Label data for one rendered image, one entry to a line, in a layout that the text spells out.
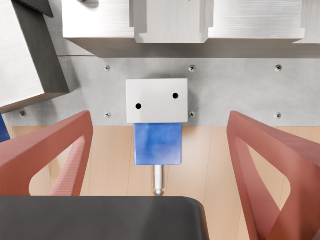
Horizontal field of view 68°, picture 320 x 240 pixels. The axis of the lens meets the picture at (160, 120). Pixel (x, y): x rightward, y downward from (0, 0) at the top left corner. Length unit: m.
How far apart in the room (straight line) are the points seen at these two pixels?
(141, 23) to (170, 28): 0.02
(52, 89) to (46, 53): 0.04
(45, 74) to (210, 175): 0.19
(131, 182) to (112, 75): 0.12
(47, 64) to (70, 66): 0.03
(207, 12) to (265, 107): 0.13
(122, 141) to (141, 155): 0.05
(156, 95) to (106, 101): 0.08
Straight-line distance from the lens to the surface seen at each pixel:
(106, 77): 0.25
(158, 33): 0.17
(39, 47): 0.24
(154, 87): 0.19
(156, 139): 0.21
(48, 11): 0.27
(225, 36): 0.16
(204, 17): 0.19
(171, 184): 0.27
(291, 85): 0.28
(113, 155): 0.26
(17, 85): 0.22
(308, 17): 0.22
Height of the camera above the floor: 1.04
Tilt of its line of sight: 83 degrees down
